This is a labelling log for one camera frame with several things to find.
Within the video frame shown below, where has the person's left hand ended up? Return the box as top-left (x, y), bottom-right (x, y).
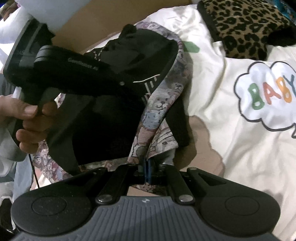
top-left (1, 95), bottom-right (58, 154)

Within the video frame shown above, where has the brown cardboard sheet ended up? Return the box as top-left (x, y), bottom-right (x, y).
top-left (53, 0), bottom-right (191, 53)

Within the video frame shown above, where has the white bear print duvet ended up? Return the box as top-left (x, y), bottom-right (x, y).
top-left (0, 3), bottom-right (296, 241)

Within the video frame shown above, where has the leopard print garment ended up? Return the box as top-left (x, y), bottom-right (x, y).
top-left (197, 1), bottom-right (295, 60)

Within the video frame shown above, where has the teal patterned blanket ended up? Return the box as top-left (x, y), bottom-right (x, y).
top-left (270, 0), bottom-right (295, 20)

